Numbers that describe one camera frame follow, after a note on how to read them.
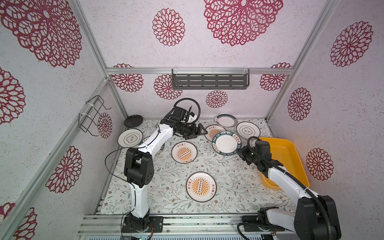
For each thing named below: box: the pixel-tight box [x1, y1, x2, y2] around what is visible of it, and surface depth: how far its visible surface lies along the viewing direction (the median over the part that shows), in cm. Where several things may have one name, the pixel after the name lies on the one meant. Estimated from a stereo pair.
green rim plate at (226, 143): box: [211, 131, 242, 156], surface depth 93 cm
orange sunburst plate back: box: [204, 124, 227, 142], surface depth 115 cm
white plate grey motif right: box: [236, 121, 261, 139], surface depth 115 cm
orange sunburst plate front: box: [186, 171, 217, 203], surface depth 87 cm
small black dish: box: [124, 114, 143, 128], surface depth 123 cm
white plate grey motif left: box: [117, 128, 143, 148], surface depth 112 cm
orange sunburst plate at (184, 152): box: [171, 141, 198, 164], surface depth 102 cm
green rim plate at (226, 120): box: [214, 113, 238, 128], surface depth 123 cm
